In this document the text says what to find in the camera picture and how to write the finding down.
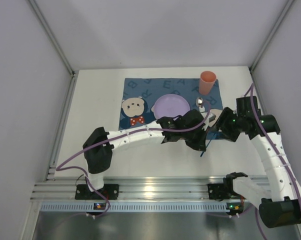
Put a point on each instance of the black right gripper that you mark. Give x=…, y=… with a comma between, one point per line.
x=224, y=122

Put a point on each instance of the orange plastic cup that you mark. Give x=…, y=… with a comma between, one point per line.
x=206, y=82

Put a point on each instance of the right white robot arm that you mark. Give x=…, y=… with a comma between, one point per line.
x=281, y=205

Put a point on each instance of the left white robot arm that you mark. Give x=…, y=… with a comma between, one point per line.
x=100, y=145

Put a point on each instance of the aluminium rail frame front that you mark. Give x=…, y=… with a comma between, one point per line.
x=154, y=189

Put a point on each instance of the right aluminium frame post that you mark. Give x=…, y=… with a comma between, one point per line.
x=271, y=35

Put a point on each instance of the left aluminium frame post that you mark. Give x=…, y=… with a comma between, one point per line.
x=50, y=35

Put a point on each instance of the silver spoon green handle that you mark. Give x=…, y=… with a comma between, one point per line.
x=200, y=105

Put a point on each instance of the blue bear print placemat cloth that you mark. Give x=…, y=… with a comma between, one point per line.
x=140, y=95

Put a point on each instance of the perforated cable duct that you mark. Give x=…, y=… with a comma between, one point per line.
x=140, y=207

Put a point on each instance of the aluminium frame post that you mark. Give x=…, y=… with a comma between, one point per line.
x=50, y=35
x=271, y=35

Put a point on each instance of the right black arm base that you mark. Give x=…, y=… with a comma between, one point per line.
x=220, y=192

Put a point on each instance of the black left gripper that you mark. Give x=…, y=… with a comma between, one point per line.
x=200, y=136

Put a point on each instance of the purple plastic plate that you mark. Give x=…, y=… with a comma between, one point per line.
x=170, y=105

